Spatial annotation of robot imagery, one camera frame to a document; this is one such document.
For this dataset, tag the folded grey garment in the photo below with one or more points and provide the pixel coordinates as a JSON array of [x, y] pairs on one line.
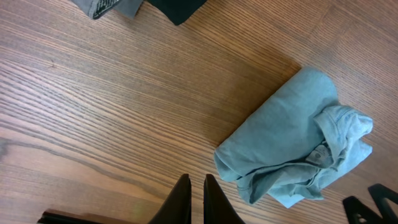
[[95, 9]]

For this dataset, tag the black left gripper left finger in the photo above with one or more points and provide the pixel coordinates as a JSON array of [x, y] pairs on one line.
[[177, 208]]

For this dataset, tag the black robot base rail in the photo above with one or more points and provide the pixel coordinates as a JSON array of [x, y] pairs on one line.
[[52, 216]]

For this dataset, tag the light blue t-shirt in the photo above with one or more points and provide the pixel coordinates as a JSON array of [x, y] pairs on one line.
[[296, 143]]

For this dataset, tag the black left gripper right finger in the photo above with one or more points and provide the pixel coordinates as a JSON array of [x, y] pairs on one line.
[[216, 207]]

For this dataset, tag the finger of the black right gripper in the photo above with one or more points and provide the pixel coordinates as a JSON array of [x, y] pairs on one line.
[[358, 213], [381, 195]]

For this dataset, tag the folded black garment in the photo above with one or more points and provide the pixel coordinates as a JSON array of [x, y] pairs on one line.
[[177, 11]]

